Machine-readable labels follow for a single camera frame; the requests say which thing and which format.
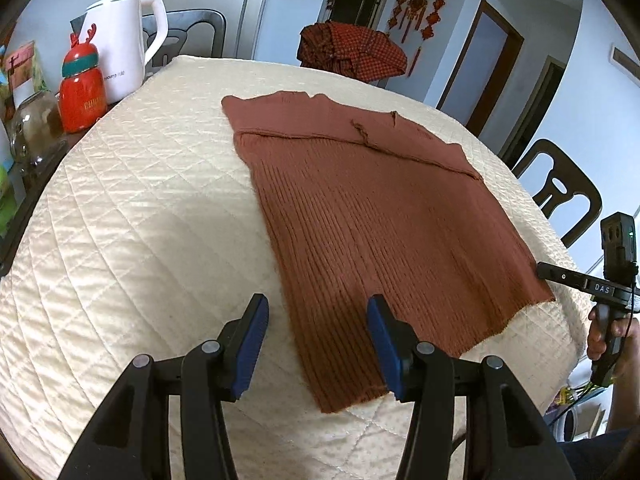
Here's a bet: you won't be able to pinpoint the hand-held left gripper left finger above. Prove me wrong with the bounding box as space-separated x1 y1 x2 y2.
57 293 271 480

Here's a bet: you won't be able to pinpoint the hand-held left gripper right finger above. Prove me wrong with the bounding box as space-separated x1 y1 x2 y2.
366 294 583 480

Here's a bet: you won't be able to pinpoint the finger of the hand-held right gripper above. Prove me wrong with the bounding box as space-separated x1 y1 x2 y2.
536 261 593 291

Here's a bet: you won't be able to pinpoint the brown ribbed knit sweater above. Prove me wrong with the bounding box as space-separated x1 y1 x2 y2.
221 91 557 415

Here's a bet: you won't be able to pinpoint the person's right forearm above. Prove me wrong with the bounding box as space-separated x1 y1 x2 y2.
602 355 640 433

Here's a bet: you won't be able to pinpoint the person's right hand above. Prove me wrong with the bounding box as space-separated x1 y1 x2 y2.
586 304 640 362

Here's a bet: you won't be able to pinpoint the brown plastic chair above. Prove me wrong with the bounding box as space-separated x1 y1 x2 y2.
511 138 603 249

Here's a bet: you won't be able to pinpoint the dark framed door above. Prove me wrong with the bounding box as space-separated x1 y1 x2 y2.
497 55 568 166

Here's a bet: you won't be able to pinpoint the cream quilted blanket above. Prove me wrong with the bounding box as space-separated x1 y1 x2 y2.
0 54 591 480

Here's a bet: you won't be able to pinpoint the person's dark blue pants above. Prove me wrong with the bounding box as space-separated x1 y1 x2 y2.
557 430 636 480

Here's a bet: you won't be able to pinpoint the brown wooden door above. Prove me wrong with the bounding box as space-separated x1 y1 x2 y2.
437 0 525 131

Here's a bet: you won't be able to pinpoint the red checkered cloth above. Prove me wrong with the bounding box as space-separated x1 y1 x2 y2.
297 21 410 82

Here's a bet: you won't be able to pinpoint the red Chinese knot ornament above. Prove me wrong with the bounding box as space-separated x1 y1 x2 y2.
400 0 429 45
387 0 412 32
421 0 451 42

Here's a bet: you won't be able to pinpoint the red antler bottle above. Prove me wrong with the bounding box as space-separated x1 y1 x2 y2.
59 24 108 134

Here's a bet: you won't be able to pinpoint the glass jar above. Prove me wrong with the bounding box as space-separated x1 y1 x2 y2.
7 91 68 166

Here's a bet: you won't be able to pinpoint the white electric kettle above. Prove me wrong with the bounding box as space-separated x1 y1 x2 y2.
85 0 169 106

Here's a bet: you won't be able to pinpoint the black plastic chair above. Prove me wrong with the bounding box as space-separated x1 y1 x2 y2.
142 9 227 68

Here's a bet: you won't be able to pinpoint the colourful snack packet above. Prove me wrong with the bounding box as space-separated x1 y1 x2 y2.
4 40 48 108

